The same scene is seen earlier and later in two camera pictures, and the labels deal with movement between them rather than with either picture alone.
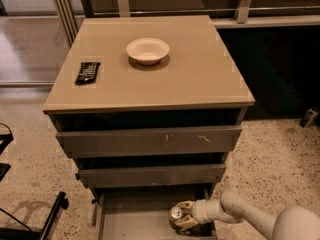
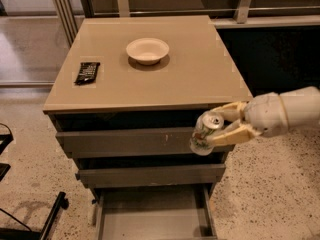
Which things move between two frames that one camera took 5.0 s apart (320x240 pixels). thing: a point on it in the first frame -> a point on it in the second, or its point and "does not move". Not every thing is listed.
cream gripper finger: [186, 205] -> [233, 111]
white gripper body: [201, 211] -> [266, 114]
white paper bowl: [147, 50] does not move
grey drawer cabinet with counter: [149, 107] does not move
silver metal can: [175, 216] -> [205, 122]
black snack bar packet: [87, 73] does not move
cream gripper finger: [186, 223] -> [238, 134]
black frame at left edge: [6, 142] does not move
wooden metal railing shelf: [232, 5] does not move
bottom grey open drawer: [143, 213] does not move
